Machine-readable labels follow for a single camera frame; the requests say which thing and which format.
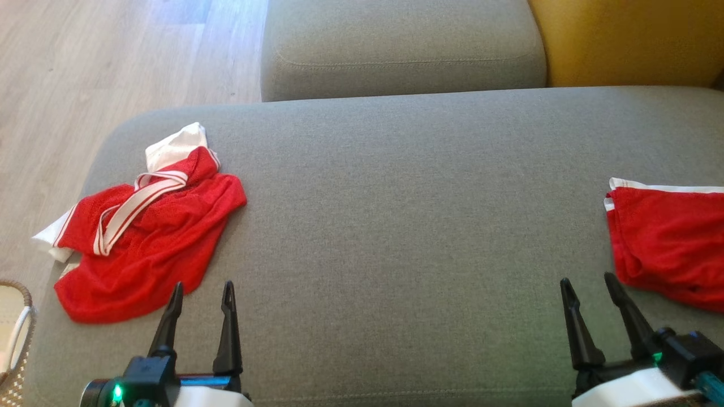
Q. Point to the red shorts white waistband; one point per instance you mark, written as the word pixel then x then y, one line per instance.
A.
pixel 667 243

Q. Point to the red basketball jersey white trim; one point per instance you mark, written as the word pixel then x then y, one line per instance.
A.
pixel 158 249

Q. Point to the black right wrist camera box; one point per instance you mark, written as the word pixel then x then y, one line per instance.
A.
pixel 687 353

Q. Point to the grey sofa seat cushion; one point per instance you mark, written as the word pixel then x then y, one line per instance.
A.
pixel 396 45

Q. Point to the wicker laundry basket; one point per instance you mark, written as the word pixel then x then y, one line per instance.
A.
pixel 8 316

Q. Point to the large grey sofa seat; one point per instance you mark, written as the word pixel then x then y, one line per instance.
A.
pixel 396 226

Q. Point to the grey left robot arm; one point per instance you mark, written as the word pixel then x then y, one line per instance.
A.
pixel 99 394

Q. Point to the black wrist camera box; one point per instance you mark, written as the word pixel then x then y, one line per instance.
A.
pixel 150 379
pixel 687 353

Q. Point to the large yellow sofa back cushion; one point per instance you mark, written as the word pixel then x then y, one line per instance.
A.
pixel 622 39

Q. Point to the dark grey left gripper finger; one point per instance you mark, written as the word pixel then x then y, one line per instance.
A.
pixel 167 328
pixel 229 339

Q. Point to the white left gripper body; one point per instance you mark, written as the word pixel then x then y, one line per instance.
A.
pixel 212 395

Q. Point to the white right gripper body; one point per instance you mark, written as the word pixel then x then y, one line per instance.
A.
pixel 628 390

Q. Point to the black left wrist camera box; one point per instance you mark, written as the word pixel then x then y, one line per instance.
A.
pixel 150 379

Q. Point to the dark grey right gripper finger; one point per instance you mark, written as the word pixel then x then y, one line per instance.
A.
pixel 580 333
pixel 633 322

